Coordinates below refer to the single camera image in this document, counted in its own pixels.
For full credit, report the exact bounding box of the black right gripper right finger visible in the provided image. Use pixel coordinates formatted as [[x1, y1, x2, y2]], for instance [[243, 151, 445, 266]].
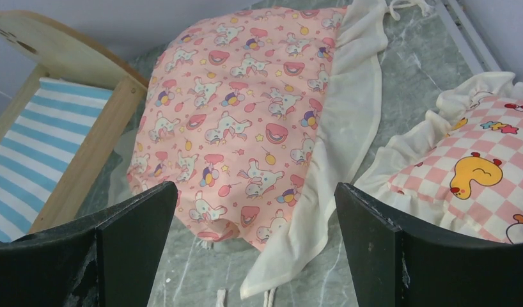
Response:
[[334, 183, 523, 306]]

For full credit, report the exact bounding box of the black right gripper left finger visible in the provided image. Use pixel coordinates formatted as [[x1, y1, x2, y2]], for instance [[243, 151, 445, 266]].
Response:
[[0, 182, 178, 306]]

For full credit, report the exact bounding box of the wooden pet bed frame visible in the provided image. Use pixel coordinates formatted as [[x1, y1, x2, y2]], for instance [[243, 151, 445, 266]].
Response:
[[0, 10, 148, 242]]

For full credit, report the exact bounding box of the pink unicorn print mattress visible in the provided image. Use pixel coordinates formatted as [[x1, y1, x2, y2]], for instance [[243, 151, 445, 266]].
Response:
[[108, 0, 434, 300]]

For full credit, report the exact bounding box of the pink checkered duck pillow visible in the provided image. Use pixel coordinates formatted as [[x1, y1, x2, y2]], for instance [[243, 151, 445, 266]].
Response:
[[355, 72, 523, 244]]

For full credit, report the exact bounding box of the aluminium rail at table edge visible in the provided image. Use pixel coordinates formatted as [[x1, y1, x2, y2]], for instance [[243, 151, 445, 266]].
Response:
[[434, 0, 501, 74]]

